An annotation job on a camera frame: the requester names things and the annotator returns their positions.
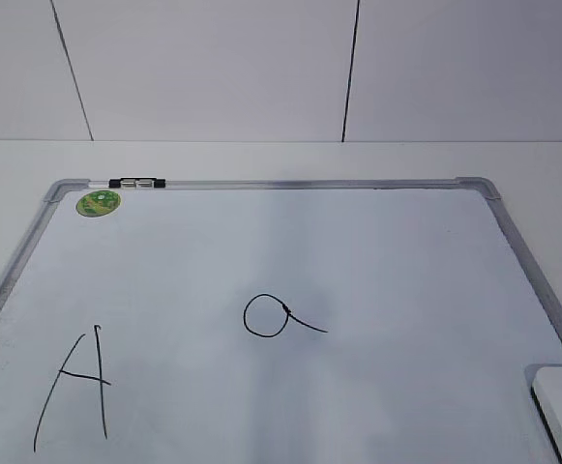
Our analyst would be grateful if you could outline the white whiteboard with grey frame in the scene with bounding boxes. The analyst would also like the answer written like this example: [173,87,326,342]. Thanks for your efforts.
[0,178,562,463]

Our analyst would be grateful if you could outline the black hanging clip on frame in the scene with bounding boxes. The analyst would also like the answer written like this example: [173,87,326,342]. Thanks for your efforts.
[108,177,166,189]

